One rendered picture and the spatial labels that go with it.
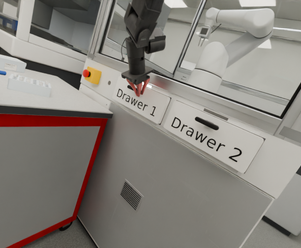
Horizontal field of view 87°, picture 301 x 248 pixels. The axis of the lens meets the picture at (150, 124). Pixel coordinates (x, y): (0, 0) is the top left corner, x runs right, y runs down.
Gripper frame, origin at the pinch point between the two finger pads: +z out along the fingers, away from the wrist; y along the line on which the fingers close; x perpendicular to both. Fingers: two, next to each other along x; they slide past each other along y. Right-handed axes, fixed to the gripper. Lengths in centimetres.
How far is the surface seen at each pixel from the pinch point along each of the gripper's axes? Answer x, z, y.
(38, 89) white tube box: 25.5, -4.2, -26.8
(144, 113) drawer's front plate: -4.0, 6.8, -1.9
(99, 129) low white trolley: 13.7, 18.0, -14.9
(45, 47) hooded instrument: 83, -2, -3
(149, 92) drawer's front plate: -2.5, 0.1, 3.0
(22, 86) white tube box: 26.9, -6.5, -30.5
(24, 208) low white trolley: 13, 32, -55
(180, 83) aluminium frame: -12.8, -5.1, 8.5
